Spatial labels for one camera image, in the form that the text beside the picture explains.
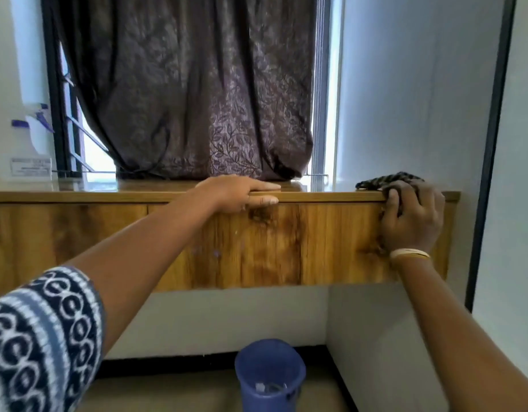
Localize person's right hand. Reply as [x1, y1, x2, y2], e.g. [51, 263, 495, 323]
[379, 180, 446, 256]

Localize person's left hand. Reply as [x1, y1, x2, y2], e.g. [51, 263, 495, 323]
[194, 175, 282, 215]

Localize striped brown cloth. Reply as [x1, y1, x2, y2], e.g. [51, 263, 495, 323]
[354, 171, 426, 211]

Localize wooden wall shelf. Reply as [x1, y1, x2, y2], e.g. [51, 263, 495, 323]
[0, 201, 458, 296]

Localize white spray bottle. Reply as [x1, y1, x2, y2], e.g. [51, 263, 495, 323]
[9, 102, 55, 181]

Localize person's left forearm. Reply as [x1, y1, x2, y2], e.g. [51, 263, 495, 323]
[68, 201, 222, 352]

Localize person's right forearm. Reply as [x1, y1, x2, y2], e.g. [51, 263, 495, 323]
[392, 255, 528, 412]

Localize gold bangles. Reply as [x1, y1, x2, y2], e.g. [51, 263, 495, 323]
[389, 247, 432, 264]

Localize brown leaf-patterned curtain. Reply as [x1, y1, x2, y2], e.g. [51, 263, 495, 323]
[53, 0, 317, 181]

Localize blue plastic bucket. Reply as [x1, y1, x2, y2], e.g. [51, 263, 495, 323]
[234, 338, 307, 412]

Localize navy patterned left sleeve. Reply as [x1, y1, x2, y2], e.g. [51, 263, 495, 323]
[0, 266, 107, 412]

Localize black door frame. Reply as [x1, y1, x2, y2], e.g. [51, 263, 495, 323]
[464, 0, 518, 314]

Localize black window frame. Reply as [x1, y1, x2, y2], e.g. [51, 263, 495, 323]
[40, 0, 119, 179]

